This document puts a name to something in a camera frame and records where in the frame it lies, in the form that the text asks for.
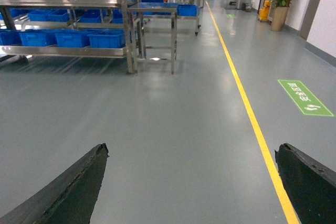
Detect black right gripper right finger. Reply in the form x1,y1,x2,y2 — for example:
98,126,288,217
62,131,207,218
275,143,335,223

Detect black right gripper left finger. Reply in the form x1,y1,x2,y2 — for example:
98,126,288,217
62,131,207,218
1,143,109,223

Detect blue bin bottom shelf middle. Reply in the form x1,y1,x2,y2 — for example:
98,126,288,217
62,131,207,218
55,29,99,48

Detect blue bin shelf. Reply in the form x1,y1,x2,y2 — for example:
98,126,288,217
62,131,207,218
88,29,126,48
55,29,99,48
19,29,61,47

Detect blue bin bottom shelf left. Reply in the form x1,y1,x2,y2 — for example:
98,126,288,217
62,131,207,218
19,29,61,47

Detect blue bin bottom shelf right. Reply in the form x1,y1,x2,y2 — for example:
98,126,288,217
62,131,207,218
88,29,126,48

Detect steel shelf rack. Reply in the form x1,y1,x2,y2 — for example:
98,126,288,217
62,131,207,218
1,0,137,73

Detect green floor sign sticker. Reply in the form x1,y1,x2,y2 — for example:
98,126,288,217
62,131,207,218
278,79,334,117

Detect yellow mop bucket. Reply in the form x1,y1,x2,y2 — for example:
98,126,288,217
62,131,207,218
259,0,271,22

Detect potted green plant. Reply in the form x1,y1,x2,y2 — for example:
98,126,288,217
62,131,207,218
271,0,292,31

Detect small stainless steel table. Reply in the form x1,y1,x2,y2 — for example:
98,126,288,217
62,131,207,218
128,2,177,74

